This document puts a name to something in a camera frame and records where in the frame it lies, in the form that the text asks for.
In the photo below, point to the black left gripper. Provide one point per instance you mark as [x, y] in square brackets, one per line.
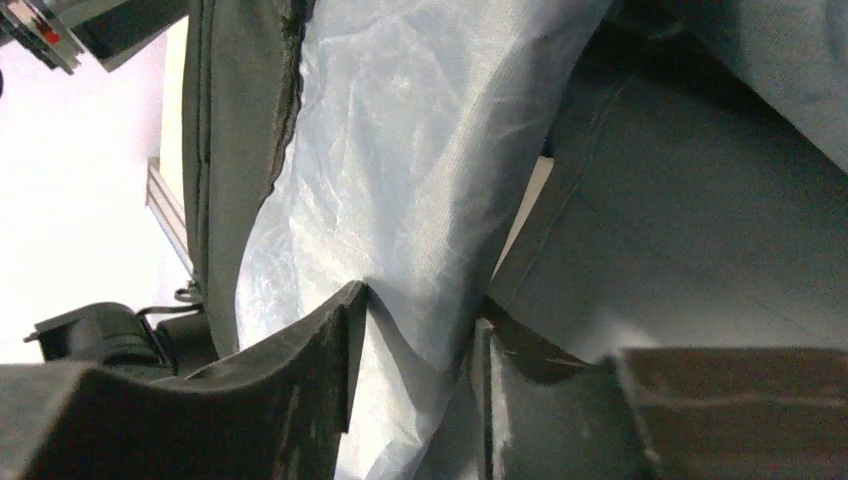
[150, 344]

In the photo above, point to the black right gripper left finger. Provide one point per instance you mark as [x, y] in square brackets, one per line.
[276, 410]

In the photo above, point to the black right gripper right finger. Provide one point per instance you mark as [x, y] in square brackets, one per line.
[654, 413]

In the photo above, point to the black student backpack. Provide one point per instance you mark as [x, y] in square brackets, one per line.
[698, 197]

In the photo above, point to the green treehouse paperback book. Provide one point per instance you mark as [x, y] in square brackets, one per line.
[537, 181]

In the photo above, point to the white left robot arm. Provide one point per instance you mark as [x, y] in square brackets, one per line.
[58, 32]

